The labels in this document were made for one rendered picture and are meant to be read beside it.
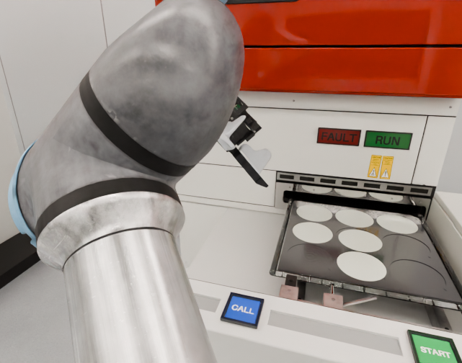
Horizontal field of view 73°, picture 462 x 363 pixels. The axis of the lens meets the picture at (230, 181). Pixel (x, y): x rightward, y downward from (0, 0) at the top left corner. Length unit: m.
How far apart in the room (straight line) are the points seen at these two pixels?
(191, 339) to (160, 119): 0.14
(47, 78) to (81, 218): 3.25
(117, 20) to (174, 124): 2.72
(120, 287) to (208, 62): 0.16
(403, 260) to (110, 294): 0.69
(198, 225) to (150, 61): 0.98
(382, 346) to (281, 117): 0.65
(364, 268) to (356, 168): 0.35
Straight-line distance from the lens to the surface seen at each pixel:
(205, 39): 0.25
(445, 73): 0.92
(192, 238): 1.22
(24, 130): 3.86
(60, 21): 3.28
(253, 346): 0.49
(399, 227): 0.94
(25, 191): 0.31
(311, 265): 0.72
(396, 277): 0.75
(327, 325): 0.52
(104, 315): 0.22
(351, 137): 0.96
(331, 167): 0.99
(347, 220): 0.91
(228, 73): 0.26
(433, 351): 0.54
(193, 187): 1.11
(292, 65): 0.89
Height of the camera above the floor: 1.33
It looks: 23 degrees down
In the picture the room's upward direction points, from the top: straight up
